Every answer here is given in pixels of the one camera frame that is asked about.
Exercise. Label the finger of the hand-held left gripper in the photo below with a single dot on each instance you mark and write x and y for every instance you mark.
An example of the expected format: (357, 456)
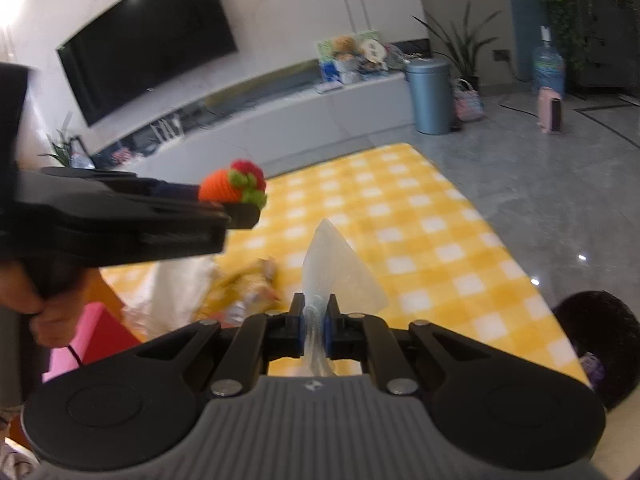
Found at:
(150, 185)
(200, 230)

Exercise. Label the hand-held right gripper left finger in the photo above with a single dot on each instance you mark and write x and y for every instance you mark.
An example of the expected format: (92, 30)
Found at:
(300, 330)

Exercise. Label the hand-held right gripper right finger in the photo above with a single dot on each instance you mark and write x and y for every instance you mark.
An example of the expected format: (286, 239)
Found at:
(328, 330)

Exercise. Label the orange crocheted carrot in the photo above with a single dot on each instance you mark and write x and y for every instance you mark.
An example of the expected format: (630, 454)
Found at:
(225, 187)

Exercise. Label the clear plastic bag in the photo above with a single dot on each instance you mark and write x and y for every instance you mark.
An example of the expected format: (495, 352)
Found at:
(340, 270)

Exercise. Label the yellow soft cloth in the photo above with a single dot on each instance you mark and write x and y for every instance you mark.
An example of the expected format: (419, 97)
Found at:
(240, 290)

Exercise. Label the person's left hand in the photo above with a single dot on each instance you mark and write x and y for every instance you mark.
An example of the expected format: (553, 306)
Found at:
(55, 315)

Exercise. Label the white router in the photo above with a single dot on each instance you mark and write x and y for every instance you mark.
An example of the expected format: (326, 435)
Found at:
(167, 130)

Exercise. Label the small green houseplant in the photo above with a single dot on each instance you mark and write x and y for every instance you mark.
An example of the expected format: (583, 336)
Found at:
(65, 145)

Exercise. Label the yellow checkered blanket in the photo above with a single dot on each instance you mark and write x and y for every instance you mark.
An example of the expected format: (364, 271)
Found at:
(415, 240)

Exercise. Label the white television console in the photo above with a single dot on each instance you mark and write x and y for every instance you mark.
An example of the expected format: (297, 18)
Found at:
(280, 120)

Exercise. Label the black flat television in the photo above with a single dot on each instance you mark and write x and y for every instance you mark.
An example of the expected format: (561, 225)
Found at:
(150, 45)

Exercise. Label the pink box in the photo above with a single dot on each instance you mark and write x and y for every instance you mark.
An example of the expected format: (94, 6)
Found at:
(95, 345)

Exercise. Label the brown teddy bear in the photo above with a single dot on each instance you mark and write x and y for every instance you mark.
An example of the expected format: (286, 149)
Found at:
(345, 45)

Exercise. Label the blue-grey pedal trash bin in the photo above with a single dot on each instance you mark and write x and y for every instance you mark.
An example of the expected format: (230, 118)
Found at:
(429, 97)

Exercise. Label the pastel woven basket bag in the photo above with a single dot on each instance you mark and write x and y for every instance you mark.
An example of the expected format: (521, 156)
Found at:
(468, 104)

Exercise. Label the black lined waste bin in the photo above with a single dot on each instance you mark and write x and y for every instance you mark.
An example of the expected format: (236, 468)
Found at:
(600, 340)

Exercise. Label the pink space heater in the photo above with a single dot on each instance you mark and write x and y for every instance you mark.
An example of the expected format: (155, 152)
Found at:
(549, 112)

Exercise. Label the potted long-leaf plant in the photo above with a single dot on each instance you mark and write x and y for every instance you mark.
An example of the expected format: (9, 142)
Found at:
(462, 45)

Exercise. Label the blue water jug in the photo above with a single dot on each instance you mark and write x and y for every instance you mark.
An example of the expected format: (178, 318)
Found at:
(548, 67)

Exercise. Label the dark grey cabinet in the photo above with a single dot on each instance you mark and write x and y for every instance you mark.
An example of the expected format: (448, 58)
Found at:
(605, 40)

